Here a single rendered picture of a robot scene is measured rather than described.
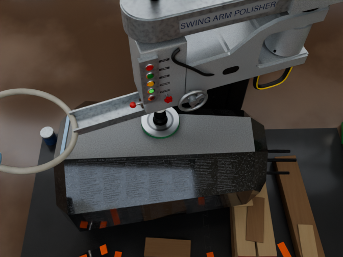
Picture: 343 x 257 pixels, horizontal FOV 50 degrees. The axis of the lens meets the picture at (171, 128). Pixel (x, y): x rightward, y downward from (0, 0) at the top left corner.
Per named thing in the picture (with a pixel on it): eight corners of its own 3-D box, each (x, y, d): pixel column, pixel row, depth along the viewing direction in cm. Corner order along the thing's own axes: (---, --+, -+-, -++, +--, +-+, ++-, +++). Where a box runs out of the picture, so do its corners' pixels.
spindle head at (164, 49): (199, 67, 197) (205, -2, 159) (214, 98, 186) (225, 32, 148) (134, 84, 191) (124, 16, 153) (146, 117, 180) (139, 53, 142)
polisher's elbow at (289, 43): (255, 39, 187) (264, 8, 170) (285, 25, 192) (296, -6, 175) (279, 63, 178) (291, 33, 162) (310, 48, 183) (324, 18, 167)
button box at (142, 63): (158, 96, 170) (156, 53, 146) (160, 100, 169) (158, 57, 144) (142, 100, 169) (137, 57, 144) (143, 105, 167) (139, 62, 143)
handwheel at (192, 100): (200, 92, 184) (202, 73, 172) (207, 108, 179) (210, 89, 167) (171, 100, 182) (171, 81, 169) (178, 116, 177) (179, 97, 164)
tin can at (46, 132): (59, 138, 296) (55, 129, 285) (52, 147, 292) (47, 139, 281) (50, 132, 299) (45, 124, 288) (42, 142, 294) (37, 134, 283)
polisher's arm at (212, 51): (282, 51, 208) (309, -26, 166) (302, 81, 196) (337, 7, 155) (157, 83, 195) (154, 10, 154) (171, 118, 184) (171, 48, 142)
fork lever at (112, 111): (195, 74, 199) (195, 68, 194) (209, 102, 189) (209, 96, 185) (69, 111, 190) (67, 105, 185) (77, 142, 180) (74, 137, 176)
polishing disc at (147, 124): (178, 105, 213) (178, 103, 212) (179, 136, 201) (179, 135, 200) (141, 105, 213) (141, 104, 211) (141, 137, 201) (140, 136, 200)
